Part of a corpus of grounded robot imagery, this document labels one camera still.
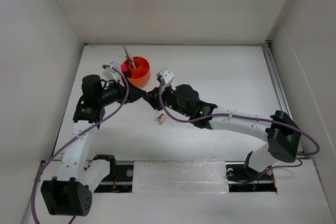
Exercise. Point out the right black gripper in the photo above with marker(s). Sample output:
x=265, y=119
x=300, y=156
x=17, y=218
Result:
x=152, y=97

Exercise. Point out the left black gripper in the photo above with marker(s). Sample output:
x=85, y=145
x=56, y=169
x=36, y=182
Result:
x=135, y=93

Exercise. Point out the pink cap black highlighter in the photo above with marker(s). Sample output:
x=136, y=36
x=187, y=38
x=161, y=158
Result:
x=125, y=70

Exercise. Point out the aluminium rail right side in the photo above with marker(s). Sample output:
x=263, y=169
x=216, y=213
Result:
x=276, y=82

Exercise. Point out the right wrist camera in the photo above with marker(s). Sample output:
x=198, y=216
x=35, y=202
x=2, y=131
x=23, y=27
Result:
x=165, y=77

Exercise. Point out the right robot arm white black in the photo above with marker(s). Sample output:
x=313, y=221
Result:
x=279, y=132

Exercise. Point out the pink transparent pen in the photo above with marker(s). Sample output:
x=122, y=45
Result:
x=132, y=61

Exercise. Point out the metal rail at table front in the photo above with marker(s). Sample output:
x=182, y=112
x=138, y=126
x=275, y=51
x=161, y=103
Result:
x=183, y=177

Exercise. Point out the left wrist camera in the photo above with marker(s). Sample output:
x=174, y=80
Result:
x=112, y=71

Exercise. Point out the orange round divided container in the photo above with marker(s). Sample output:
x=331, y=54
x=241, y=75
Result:
x=140, y=75

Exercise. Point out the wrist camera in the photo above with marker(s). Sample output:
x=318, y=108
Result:
x=165, y=77
x=112, y=71

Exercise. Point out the pink white mini stapler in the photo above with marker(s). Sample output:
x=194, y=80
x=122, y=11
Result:
x=161, y=118

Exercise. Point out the black handled scissors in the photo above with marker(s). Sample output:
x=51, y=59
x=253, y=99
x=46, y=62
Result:
x=127, y=54

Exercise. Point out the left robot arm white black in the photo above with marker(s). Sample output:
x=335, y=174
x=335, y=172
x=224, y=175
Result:
x=69, y=192

